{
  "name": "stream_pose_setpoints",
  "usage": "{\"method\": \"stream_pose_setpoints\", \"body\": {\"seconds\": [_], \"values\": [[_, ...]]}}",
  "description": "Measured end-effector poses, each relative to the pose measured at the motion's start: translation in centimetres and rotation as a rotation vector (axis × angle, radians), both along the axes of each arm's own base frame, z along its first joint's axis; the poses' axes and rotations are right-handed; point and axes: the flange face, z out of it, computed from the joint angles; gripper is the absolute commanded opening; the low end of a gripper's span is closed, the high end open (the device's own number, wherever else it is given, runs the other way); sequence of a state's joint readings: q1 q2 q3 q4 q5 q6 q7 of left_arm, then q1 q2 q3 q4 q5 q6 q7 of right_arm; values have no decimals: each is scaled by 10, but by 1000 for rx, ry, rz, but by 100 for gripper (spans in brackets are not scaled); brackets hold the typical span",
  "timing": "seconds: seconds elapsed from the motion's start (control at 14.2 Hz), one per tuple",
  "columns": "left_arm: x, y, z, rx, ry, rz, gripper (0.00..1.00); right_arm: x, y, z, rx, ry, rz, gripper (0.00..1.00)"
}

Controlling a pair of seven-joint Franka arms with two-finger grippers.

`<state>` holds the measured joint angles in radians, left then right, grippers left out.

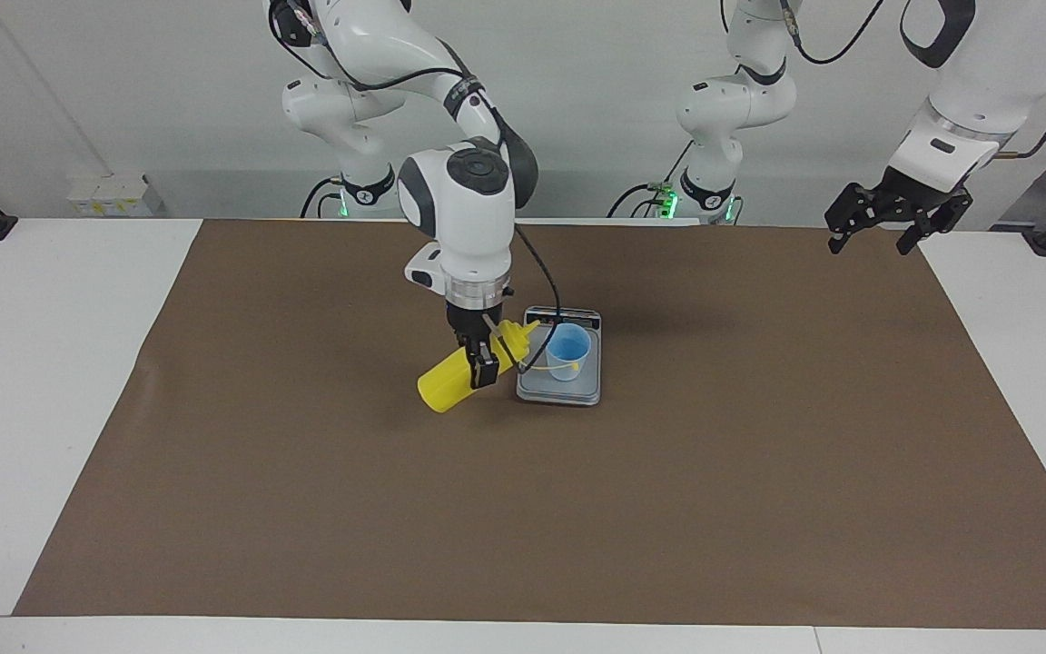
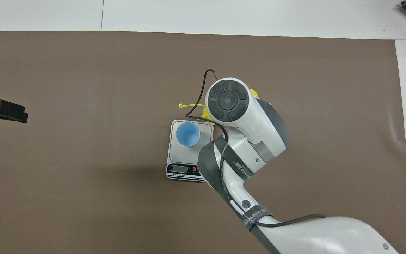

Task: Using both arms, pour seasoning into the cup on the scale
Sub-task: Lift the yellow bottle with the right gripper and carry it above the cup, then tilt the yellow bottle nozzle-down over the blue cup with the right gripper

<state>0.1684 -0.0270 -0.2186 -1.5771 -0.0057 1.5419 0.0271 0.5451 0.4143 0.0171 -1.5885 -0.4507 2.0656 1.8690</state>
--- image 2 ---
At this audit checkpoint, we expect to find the light blue plastic cup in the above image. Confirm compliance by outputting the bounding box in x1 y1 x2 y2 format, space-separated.
176 121 201 147

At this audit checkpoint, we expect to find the yellow squeeze seasoning bottle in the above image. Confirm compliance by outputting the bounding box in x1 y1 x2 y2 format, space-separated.
179 89 260 120

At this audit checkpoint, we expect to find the silver digital kitchen scale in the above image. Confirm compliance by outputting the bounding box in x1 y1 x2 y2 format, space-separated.
166 120 214 183

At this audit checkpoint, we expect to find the brown paper table mat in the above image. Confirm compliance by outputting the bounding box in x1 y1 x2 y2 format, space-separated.
0 31 406 254

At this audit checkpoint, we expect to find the black velcro cable strap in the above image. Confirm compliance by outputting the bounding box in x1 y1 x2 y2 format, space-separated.
220 141 257 181
240 206 275 232

